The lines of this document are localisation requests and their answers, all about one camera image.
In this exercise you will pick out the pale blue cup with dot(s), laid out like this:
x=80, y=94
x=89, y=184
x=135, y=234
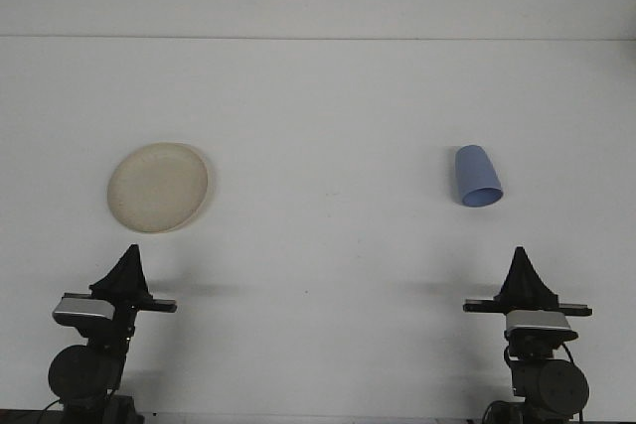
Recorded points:
x=477, y=176

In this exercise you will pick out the pale round plate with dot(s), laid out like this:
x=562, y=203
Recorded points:
x=156, y=188

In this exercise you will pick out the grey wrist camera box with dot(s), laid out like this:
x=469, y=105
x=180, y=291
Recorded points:
x=82, y=310
x=539, y=322

